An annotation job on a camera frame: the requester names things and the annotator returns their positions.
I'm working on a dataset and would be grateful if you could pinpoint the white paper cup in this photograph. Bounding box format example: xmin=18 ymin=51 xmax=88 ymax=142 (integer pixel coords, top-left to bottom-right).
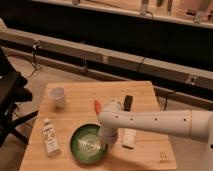
xmin=48 ymin=87 xmax=66 ymax=109

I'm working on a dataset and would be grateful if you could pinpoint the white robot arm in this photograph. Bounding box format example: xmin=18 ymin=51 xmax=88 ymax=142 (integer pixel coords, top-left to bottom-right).
xmin=94 ymin=100 xmax=213 ymax=171

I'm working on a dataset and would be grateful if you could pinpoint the black cable on wall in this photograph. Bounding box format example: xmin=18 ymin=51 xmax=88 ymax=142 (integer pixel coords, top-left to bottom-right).
xmin=27 ymin=39 xmax=42 ymax=79

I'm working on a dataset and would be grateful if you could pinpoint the white plastic bottle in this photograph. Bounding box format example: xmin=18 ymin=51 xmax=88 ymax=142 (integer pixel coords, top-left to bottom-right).
xmin=43 ymin=118 xmax=60 ymax=157

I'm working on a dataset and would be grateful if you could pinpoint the orange carrot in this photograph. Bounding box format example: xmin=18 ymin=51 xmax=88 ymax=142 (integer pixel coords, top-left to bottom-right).
xmin=94 ymin=100 xmax=102 ymax=116

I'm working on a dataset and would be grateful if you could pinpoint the black rectangular block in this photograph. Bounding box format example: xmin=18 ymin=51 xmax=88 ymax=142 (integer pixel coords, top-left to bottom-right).
xmin=124 ymin=95 xmax=133 ymax=111

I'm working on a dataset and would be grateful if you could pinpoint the green ceramic bowl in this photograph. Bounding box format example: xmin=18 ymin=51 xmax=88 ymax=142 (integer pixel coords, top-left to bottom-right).
xmin=70 ymin=124 xmax=107 ymax=164

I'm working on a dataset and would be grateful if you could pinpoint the white sponge block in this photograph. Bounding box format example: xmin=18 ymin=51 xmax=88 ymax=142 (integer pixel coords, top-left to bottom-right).
xmin=122 ymin=129 xmax=136 ymax=149

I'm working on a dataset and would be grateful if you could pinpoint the black chair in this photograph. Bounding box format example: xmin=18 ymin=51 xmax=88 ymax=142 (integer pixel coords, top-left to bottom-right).
xmin=0 ymin=47 xmax=38 ymax=147

